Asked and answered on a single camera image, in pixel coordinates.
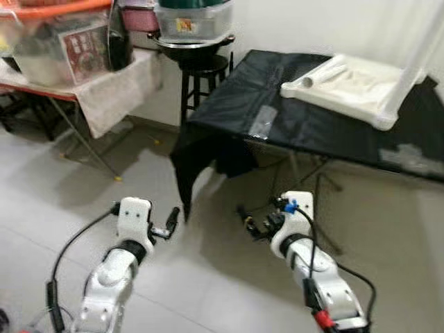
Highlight black round basin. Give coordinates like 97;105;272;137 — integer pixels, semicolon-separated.
149;31;235;67

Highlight clear tape patch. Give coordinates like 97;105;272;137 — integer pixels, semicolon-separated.
380;142;444;178

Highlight green round lid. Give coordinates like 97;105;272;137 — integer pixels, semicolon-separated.
158;0;230;9

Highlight white plastic table top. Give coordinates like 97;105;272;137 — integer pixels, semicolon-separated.
281;54;434;131

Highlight maroon plastic box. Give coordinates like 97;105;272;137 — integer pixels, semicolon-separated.
125;7;160;34

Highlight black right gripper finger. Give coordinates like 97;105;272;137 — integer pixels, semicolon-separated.
237;204;262;238

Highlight black round stool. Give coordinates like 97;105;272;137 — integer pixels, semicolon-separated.
180;55;233;126

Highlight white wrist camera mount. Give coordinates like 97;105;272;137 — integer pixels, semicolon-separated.
117;198;155;252
271;191;314;259

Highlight black plastic bag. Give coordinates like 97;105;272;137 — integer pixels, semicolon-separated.
108;0;136;70

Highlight thin metal table legs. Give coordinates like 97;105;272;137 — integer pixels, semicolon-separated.
42;94;136;182

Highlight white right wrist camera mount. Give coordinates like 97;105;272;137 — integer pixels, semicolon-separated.
271;191;314;259

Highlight cardboard box red print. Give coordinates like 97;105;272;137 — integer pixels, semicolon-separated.
59;28;112;84

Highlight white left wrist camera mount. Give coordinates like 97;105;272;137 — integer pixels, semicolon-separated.
117;198;155;252

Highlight clear plastic storage box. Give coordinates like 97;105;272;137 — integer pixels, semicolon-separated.
154;3;233;44

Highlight clear plastic bin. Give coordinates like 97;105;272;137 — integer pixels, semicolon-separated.
10;17;74;87

